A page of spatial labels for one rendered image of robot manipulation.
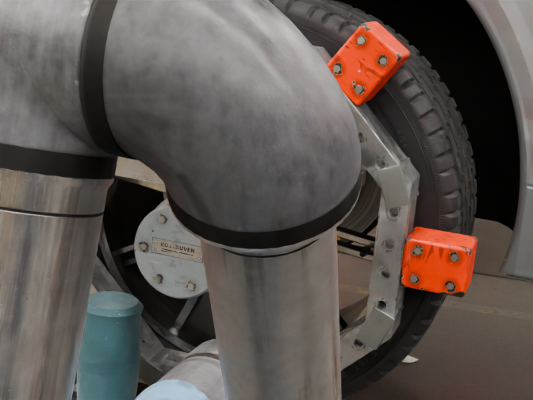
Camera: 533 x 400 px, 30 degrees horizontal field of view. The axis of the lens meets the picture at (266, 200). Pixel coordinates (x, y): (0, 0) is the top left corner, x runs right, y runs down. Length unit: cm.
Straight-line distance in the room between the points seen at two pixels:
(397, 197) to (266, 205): 83
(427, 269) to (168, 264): 35
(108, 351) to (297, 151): 94
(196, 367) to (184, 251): 36
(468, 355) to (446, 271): 205
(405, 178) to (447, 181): 10
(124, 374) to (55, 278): 88
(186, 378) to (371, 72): 56
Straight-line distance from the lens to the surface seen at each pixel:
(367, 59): 133
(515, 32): 168
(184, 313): 162
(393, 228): 136
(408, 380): 314
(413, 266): 137
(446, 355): 338
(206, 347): 102
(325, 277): 61
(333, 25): 143
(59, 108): 54
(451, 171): 144
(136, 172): 126
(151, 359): 156
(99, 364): 144
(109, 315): 141
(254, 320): 62
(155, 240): 132
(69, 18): 53
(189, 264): 131
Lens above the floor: 125
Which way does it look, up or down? 14 degrees down
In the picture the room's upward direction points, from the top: 6 degrees clockwise
